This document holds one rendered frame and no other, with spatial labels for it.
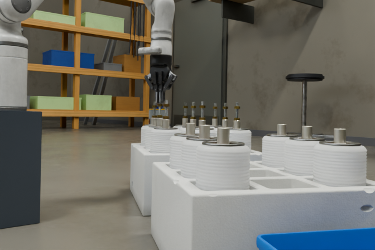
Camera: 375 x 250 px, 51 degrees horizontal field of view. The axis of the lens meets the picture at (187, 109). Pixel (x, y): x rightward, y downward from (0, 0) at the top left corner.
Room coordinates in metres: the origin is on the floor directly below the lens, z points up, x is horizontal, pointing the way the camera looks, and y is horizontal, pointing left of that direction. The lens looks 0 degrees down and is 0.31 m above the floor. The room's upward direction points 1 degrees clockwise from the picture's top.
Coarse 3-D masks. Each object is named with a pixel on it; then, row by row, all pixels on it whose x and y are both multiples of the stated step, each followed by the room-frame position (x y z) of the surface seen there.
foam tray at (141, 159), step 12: (132, 144) 1.49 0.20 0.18; (132, 156) 1.46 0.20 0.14; (144, 156) 1.15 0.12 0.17; (156, 156) 1.16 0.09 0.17; (168, 156) 1.17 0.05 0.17; (252, 156) 1.23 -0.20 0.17; (132, 168) 1.46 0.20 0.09; (144, 168) 1.15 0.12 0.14; (132, 180) 1.45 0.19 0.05; (144, 180) 1.15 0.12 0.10; (132, 192) 1.44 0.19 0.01; (144, 192) 1.15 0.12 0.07; (144, 204) 1.15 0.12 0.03
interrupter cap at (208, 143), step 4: (204, 144) 0.69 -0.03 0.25; (208, 144) 0.68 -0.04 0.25; (212, 144) 0.68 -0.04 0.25; (216, 144) 0.67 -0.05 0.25; (220, 144) 0.67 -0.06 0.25; (224, 144) 0.67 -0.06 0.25; (228, 144) 0.67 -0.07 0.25; (232, 144) 0.67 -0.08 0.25; (236, 144) 0.67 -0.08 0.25; (240, 144) 0.68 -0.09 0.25; (244, 144) 0.70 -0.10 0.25
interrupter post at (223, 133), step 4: (220, 128) 0.70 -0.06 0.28; (224, 128) 0.70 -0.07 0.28; (228, 128) 0.70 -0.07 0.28; (220, 132) 0.70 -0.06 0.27; (224, 132) 0.70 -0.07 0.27; (228, 132) 0.70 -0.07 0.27; (220, 136) 0.70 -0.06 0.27; (224, 136) 0.70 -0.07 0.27; (228, 136) 0.70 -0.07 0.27; (220, 140) 0.70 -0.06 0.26; (224, 140) 0.70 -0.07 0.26; (228, 140) 0.70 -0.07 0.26
